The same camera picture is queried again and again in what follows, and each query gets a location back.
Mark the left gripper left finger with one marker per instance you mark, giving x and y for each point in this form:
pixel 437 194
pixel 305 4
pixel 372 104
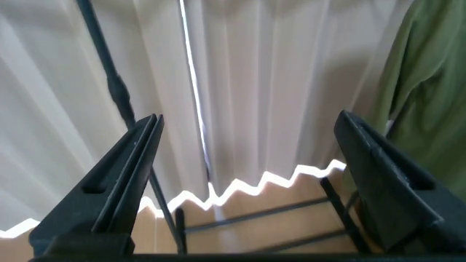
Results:
pixel 91 203

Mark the black clothes rack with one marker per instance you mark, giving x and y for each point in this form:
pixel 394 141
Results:
pixel 116 89

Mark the white curtain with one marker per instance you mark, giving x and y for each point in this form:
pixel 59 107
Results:
pixel 273 72

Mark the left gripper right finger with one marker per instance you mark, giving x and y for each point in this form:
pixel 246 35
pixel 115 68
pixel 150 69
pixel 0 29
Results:
pixel 397 196

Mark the green garment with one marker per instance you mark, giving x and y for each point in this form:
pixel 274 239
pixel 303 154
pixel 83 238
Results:
pixel 433 72

